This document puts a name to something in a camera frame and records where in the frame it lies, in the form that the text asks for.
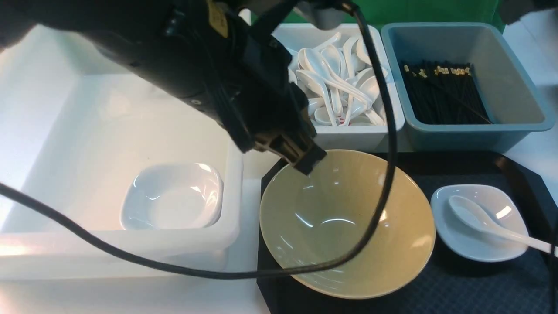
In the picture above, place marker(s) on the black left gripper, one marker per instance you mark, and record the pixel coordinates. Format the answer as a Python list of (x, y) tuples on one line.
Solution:
[(244, 70)]

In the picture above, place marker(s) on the yellow noodle bowl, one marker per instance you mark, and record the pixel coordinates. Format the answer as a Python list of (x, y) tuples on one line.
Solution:
[(307, 220)]

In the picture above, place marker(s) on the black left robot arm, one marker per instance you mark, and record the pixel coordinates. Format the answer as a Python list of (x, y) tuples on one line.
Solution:
[(130, 33)]

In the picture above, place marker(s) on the white spoon bin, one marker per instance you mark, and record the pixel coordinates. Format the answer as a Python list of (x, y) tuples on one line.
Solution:
[(364, 138)]

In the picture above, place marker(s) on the white square dish in tub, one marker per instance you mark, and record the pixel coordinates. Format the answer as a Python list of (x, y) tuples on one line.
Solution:
[(173, 197)]

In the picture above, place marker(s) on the pile of black chopsticks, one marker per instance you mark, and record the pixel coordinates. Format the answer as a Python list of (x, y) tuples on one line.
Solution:
[(444, 93)]

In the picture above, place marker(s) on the white square dish on tray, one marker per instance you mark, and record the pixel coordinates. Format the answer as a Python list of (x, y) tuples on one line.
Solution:
[(472, 244)]

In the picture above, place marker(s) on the black serving tray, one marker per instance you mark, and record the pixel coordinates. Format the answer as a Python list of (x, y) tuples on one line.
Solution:
[(450, 284)]

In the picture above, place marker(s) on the blue-grey chopstick bin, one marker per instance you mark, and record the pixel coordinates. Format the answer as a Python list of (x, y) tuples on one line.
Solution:
[(514, 105)]

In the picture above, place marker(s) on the large white plastic tub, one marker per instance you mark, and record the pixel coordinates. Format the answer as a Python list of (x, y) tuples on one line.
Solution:
[(76, 129)]

